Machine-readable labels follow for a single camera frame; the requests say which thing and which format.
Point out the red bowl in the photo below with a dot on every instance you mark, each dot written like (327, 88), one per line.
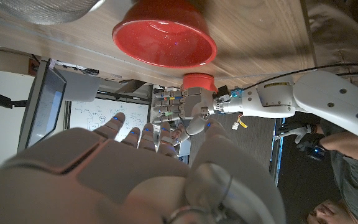
(166, 40)

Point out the person's bare forearm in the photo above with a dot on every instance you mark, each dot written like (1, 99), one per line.
(346, 144)

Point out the tan closed cardboard box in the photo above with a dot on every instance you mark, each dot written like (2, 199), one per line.
(14, 62)

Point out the red toy watering can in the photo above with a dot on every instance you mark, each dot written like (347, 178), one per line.
(199, 81)

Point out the black handheld controller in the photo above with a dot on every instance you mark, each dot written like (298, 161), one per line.
(311, 149)

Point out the seated person in beige trousers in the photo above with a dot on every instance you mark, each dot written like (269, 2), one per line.
(337, 31)

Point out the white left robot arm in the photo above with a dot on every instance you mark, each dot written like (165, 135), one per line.
(322, 96)

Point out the computer monitor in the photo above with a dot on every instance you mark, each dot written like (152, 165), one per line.
(43, 105)

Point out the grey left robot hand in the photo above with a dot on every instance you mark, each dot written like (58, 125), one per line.
(194, 102)

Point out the whiteboard with drawings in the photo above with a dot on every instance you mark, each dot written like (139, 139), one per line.
(85, 118)

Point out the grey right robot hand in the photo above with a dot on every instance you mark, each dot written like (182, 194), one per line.
(104, 180)

